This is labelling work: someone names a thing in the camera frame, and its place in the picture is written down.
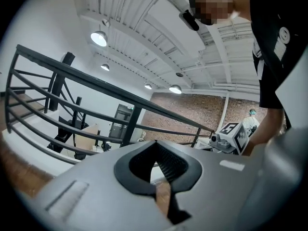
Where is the black head-worn camera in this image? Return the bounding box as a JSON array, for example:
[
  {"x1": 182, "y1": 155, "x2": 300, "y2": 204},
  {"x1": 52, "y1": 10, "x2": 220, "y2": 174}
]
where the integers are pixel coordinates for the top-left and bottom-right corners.
[{"x1": 179, "y1": 10, "x2": 200, "y2": 31}]

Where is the white wall pipe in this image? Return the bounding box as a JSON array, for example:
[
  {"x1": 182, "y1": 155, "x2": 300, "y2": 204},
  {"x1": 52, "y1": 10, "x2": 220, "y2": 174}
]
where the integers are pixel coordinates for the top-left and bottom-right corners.
[{"x1": 218, "y1": 91, "x2": 231, "y2": 132}]

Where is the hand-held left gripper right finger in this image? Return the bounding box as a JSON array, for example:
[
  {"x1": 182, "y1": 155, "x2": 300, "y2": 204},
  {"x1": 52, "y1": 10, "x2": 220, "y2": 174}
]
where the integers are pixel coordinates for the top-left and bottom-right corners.
[{"x1": 155, "y1": 140, "x2": 267, "y2": 231}]

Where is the person's head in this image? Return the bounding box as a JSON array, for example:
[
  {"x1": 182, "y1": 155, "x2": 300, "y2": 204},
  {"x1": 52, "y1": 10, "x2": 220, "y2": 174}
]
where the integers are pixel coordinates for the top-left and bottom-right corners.
[{"x1": 189, "y1": 0, "x2": 252, "y2": 26}]

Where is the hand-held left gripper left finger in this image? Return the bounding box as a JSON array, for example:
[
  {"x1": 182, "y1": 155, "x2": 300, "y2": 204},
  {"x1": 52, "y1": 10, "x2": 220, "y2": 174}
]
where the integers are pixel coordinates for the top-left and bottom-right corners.
[{"x1": 21, "y1": 140, "x2": 175, "y2": 231}]

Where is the black metal railing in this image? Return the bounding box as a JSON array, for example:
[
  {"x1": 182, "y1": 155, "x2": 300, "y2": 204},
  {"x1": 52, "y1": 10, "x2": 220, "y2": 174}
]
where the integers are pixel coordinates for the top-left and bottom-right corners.
[{"x1": 6, "y1": 44, "x2": 216, "y2": 166}]

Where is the wooden staircase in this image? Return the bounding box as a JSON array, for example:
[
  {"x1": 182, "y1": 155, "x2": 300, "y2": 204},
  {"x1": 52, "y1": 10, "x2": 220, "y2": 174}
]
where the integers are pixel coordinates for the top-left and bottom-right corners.
[{"x1": 0, "y1": 91, "x2": 48, "y2": 125}]

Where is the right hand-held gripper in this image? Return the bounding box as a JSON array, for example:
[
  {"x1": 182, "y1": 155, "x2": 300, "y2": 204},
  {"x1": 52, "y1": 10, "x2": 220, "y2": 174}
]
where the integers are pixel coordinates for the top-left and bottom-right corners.
[{"x1": 208, "y1": 121, "x2": 250, "y2": 155}]

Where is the wooden desk partition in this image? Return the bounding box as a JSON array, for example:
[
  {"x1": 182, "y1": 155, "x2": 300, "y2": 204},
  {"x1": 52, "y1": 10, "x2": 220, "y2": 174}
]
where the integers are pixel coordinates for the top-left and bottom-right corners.
[{"x1": 64, "y1": 123, "x2": 99, "y2": 151}]

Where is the person's right forearm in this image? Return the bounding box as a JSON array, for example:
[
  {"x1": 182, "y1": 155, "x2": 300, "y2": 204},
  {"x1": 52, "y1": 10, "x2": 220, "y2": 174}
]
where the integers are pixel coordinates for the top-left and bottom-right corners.
[{"x1": 242, "y1": 107, "x2": 286, "y2": 156}]

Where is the person's black t-shirt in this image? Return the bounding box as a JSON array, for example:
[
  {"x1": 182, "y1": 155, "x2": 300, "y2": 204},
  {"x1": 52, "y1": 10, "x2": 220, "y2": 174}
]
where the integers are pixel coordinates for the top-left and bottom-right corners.
[{"x1": 244, "y1": 0, "x2": 308, "y2": 132}]

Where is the black stair post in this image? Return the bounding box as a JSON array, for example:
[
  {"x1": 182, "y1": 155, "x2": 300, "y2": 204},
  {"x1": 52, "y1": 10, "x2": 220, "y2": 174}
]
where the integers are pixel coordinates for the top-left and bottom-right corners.
[{"x1": 44, "y1": 51, "x2": 76, "y2": 112}]

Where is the large silver pendant lamp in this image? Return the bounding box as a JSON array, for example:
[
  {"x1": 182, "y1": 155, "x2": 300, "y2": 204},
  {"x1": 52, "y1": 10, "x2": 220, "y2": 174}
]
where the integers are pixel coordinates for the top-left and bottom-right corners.
[{"x1": 90, "y1": 30, "x2": 108, "y2": 47}]

